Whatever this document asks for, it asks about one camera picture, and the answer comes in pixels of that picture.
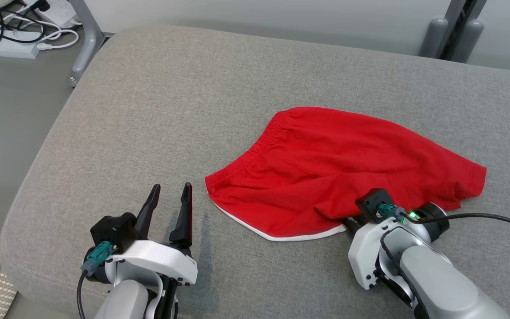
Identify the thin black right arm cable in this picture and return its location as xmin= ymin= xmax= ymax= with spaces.
xmin=379 ymin=228 xmax=415 ymax=306

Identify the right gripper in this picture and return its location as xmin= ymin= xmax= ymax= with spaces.
xmin=342 ymin=216 xmax=408 ymax=291

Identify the white wall socket block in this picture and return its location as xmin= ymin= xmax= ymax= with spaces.
xmin=24 ymin=0 xmax=78 ymax=27

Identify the left camera cable teal plug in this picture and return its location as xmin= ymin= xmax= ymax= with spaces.
xmin=77 ymin=241 xmax=115 ymax=319

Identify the grey partition post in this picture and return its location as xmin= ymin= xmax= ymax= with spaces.
xmin=419 ymin=0 xmax=488 ymax=63

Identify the long white power strip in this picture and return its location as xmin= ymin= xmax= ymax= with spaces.
xmin=0 ymin=29 xmax=39 ymax=59

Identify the red shorts white trim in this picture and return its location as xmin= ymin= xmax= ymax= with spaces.
xmin=204 ymin=106 xmax=487 ymax=242

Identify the white power cable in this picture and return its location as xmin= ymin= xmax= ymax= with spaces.
xmin=36 ymin=27 xmax=80 ymax=50

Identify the right camera cable teal plug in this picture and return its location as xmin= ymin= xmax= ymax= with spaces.
xmin=378 ymin=203 xmax=510 ymax=241

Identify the grey metal table leg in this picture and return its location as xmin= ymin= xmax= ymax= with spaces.
xmin=67 ymin=0 xmax=105 ymax=87

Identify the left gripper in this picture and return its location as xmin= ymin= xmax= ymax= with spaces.
xmin=104 ymin=182 xmax=198 ymax=286

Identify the camera cable teal plug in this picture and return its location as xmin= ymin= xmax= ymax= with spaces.
xmin=378 ymin=203 xmax=510 ymax=241
xmin=77 ymin=241 xmax=115 ymax=319

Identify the grey fabric sofa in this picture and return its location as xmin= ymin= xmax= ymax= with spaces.
xmin=0 ymin=24 xmax=510 ymax=319

